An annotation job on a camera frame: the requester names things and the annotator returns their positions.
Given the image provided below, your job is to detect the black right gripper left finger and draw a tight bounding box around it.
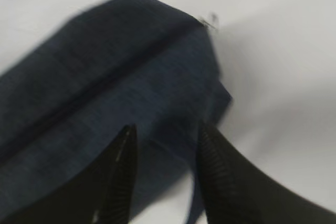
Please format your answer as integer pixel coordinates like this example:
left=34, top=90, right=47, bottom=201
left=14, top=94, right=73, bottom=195
left=7, top=125, right=138, bottom=224

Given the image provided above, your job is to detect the dark blue lunch bag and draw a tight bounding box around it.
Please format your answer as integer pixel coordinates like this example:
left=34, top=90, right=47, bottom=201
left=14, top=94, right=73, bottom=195
left=1, top=0, right=232, bottom=223

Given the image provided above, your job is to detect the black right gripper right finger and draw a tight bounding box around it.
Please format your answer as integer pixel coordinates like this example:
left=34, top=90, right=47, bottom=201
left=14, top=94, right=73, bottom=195
left=196, top=123, right=335, bottom=224

